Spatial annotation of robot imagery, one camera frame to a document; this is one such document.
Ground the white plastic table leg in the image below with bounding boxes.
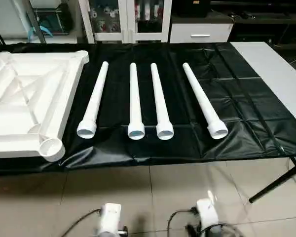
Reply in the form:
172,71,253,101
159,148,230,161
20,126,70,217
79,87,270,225
182,62,229,140
127,62,146,141
76,61,110,139
150,62,175,141

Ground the white plastic table top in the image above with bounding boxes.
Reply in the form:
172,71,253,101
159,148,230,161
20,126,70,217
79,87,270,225
0,49,90,163

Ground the black metal workbench leg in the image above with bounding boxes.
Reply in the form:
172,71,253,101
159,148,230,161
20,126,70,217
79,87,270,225
249,155,296,204

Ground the black mat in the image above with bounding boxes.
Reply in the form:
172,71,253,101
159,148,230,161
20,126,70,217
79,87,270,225
0,41,296,177

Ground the white drawer unit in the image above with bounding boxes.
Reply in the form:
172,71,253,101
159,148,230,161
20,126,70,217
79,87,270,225
169,9,235,44

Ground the white glass-door cabinet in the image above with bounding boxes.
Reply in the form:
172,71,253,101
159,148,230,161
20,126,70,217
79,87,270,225
78,0,174,44

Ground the black TV stand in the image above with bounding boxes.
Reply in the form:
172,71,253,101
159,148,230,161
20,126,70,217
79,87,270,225
233,0,296,47

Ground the light blue plastic stand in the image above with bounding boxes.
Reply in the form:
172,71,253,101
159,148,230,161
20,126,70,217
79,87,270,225
27,23,52,40

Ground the black box with orange label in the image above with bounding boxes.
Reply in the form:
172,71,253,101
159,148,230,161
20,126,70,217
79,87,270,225
174,0,212,18

